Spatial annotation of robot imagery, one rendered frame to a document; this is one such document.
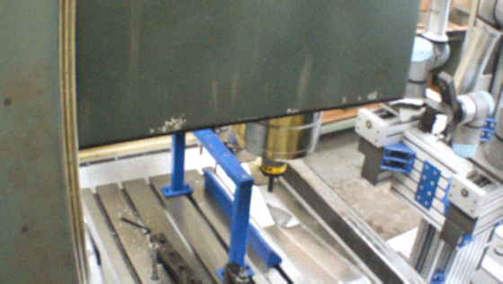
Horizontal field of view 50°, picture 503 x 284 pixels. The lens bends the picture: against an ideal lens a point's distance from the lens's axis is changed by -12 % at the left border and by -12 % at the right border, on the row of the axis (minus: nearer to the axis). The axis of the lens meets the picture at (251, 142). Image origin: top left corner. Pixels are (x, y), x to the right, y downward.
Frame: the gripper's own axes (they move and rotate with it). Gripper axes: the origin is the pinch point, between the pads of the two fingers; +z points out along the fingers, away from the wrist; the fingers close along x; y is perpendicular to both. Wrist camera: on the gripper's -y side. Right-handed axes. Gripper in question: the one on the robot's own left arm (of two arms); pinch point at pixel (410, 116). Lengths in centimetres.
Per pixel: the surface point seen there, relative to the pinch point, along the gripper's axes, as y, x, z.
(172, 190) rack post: 54, 66, 28
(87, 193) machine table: 55, 77, 55
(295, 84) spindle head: -20, -12, 47
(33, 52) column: -39, -30, 93
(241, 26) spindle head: -31, -11, 57
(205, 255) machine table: 55, 34, 34
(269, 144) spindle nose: -5.6, -5.4, 45.4
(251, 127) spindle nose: -7.8, -2.1, 47.3
